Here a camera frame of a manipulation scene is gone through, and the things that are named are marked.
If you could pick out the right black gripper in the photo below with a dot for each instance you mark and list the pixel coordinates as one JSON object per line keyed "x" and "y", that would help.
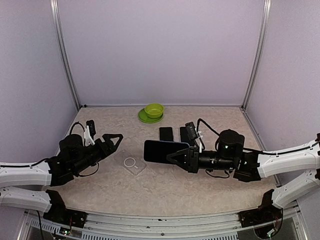
{"x": 189, "y": 165}

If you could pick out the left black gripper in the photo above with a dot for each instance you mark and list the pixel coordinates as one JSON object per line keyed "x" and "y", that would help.
{"x": 109, "y": 144}

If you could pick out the black phone blue edge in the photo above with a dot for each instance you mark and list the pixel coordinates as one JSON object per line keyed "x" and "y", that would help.
{"x": 156, "y": 151}

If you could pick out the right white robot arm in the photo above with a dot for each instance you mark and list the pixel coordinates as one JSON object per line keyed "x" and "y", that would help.
{"x": 254, "y": 165}

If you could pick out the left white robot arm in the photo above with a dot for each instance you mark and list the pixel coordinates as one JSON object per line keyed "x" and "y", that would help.
{"x": 29, "y": 174}

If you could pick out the green saucer plate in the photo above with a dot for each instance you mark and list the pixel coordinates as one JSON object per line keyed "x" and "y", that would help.
{"x": 143, "y": 117}

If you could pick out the green bowl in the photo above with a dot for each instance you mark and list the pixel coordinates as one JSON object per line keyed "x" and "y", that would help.
{"x": 154, "y": 110}

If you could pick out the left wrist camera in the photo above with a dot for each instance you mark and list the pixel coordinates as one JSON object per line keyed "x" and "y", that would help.
{"x": 89, "y": 132}

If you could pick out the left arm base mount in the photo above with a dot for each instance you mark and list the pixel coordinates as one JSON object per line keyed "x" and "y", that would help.
{"x": 59, "y": 213}

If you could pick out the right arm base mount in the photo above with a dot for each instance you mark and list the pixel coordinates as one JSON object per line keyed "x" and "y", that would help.
{"x": 264, "y": 213}

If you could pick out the left aluminium frame post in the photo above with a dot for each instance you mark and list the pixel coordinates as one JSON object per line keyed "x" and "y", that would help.
{"x": 63, "y": 53}

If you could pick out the aluminium frame post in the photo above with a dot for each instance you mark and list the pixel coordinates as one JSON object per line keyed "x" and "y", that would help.
{"x": 63, "y": 53}
{"x": 258, "y": 53}

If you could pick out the right aluminium frame post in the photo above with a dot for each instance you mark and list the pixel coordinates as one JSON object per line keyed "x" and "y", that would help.
{"x": 258, "y": 53}

